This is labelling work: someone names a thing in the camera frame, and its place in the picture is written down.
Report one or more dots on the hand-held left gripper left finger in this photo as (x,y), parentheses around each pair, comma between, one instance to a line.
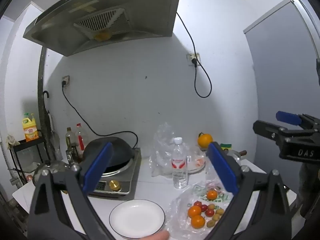
(98,166)

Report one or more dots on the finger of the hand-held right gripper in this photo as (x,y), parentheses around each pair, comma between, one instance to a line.
(267,128)
(287,118)

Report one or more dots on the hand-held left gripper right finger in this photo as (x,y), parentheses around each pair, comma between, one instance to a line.
(222,167)

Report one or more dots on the red cherry tomato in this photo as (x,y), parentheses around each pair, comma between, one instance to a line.
(197,203)
(209,212)
(204,207)

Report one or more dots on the clear printed plastic bag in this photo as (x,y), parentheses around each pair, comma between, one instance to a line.
(180,212)

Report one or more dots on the white plate with dark rim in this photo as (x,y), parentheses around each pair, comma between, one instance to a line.
(136,217)

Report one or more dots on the person's right forearm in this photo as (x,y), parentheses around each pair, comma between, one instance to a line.
(310,187)

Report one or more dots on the person's left hand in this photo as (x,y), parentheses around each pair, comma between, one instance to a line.
(160,236)

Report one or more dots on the yellow green sponge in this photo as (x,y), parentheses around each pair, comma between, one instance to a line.
(225,146)

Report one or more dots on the steel induction cooker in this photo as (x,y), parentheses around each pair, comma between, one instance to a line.
(125,177)

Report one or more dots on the small glass jar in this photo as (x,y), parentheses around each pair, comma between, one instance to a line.
(71,156)

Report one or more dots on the large orange with leaf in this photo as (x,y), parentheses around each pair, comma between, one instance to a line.
(205,140)

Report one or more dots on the red label plastic bottle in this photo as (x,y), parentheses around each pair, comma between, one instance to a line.
(80,137)

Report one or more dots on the oil bottle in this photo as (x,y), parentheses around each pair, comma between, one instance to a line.
(69,138)

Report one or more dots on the clear plastic water bottle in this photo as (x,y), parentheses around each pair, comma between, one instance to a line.
(179,165)

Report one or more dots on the glass pot lid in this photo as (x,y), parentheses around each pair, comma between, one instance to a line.
(53,166)

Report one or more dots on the grey door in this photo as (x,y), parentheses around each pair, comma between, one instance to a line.
(280,67)

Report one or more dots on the clear crumpled plastic bag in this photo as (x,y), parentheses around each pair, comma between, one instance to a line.
(162,145)

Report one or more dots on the black umbrella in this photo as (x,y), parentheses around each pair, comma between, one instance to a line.
(47,120)

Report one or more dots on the black metal rack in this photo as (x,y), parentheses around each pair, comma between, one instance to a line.
(27,145)

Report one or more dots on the yellow detergent bottle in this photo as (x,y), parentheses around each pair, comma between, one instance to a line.
(30,130)

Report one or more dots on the pale cloth glove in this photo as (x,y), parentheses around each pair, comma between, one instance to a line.
(12,140)

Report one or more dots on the steel range hood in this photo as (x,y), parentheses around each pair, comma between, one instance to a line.
(100,12)

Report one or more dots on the white wall socket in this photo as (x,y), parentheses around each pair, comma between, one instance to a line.
(193,59)
(65,80)

